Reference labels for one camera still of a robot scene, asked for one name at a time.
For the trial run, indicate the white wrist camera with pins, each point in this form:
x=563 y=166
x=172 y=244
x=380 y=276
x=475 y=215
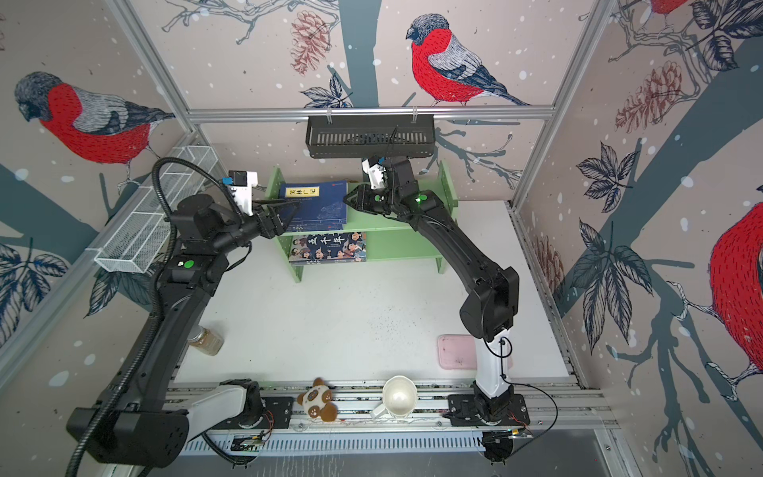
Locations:
x=241 y=184
x=374 y=168

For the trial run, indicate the pink plastic tray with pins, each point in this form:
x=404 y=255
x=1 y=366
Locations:
x=464 y=352

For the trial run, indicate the brown white plush toy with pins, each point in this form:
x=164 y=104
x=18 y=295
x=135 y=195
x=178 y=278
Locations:
x=318 y=403

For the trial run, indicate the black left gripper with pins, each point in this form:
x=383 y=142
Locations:
x=275 y=227

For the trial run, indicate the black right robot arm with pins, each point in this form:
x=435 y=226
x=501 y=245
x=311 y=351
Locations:
x=493 y=293

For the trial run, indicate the white wire mesh basket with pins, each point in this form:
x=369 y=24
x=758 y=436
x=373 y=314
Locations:
x=142 y=235

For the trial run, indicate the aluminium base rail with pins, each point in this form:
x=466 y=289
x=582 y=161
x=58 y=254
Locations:
x=444 y=419

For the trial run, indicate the colourful cartoon cover book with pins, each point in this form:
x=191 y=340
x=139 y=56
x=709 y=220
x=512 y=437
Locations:
x=328 y=248

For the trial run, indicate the small glass spice jar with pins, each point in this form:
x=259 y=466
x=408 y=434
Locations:
x=205 y=340

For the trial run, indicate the white ceramic mug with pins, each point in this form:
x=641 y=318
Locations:
x=398 y=398

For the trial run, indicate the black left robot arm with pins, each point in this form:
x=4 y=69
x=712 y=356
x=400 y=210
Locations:
x=129 y=424

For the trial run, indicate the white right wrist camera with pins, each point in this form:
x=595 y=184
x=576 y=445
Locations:
x=374 y=168

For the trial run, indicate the green wooden shelf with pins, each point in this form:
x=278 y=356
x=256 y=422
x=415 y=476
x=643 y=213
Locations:
x=386 y=239

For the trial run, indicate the dark blue book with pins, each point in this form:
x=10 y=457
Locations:
x=315 y=226
x=318 y=202

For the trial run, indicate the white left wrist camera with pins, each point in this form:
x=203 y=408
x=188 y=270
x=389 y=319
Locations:
x=241 y=184

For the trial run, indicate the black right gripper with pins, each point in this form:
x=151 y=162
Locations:
x=367 y=204

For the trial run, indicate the black hanging wall basket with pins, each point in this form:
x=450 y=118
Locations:
x=364 y=136

